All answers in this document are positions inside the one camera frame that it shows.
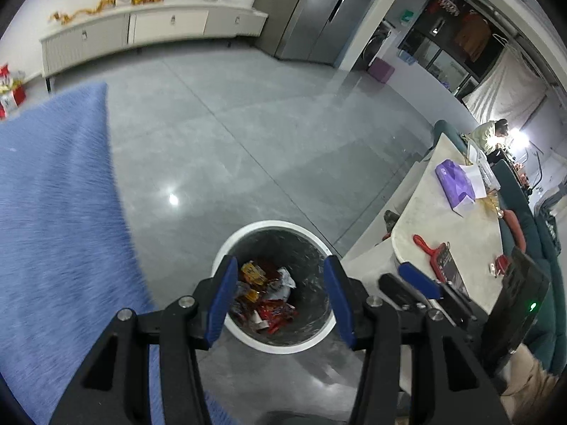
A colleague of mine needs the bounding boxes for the purple tissue pack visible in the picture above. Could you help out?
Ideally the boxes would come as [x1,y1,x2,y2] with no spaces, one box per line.
[434,159,488,211]

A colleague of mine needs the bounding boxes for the red cylindrical object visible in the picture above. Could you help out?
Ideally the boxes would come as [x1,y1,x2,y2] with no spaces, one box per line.
[504,210,528,253]

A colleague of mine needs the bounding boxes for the person's right forearm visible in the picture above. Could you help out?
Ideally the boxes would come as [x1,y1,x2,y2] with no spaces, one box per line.
[498,343,561,425]

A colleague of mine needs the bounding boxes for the hanging orange red clothes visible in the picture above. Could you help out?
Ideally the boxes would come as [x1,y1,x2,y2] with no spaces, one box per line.
[454,11,493,63]

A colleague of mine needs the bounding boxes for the beige marble table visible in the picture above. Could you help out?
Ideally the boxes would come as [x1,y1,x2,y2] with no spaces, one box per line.
[390,133,506,316]

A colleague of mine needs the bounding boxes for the white grey television cabinet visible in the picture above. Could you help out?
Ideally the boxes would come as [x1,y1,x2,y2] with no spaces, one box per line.
[41,0,269,94]

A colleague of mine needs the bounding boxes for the silver double-door refrigerator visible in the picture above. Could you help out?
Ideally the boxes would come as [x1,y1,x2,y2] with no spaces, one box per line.
[254,0,389,65]

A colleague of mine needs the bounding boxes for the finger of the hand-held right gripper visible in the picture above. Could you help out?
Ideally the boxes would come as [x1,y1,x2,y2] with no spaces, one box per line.
[397,262,478,326]
[378,273,428,313]

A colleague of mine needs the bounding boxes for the purple stool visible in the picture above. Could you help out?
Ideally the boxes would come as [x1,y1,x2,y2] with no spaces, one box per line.
[368,58,396,83]

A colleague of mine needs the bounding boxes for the teal sofa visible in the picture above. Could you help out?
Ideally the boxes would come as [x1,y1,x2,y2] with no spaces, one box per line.
[491,158,567,375]

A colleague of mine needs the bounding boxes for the red gift bag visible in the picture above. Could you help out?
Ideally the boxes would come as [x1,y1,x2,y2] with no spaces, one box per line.
[0,64,28,120]

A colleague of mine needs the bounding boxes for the hanging white sheet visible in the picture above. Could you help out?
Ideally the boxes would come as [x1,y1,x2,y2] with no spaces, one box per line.
[462,48,548,127]

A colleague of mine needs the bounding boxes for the red handled dark brush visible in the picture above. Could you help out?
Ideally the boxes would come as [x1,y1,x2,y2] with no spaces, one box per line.
[412,233,471,298]

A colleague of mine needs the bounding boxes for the bright work lamp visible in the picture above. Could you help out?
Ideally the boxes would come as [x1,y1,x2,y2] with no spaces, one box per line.
[509,128,533,152]

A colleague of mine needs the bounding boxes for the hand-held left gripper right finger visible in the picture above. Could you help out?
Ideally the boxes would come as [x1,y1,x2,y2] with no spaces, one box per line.
[322,254,513,425]

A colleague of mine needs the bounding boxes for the pile of snack wrappers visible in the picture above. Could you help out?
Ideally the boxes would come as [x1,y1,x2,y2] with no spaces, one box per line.
[230,260,299,335]

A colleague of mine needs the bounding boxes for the blue shaggy rug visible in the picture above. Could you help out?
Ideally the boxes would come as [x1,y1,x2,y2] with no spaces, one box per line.
[0,82,240,425]

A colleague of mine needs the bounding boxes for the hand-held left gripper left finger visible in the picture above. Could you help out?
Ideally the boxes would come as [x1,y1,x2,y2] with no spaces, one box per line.
[49,254,240,425]

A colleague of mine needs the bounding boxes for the white round trash bin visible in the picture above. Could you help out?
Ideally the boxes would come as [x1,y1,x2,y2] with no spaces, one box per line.
[211,220,340,355]

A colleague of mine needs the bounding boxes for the teal chair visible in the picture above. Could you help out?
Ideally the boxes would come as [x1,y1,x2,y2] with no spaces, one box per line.
[431,119,468,156]

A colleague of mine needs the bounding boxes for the washing machine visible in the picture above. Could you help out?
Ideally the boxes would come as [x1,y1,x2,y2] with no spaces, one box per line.
[360,21,393,72]

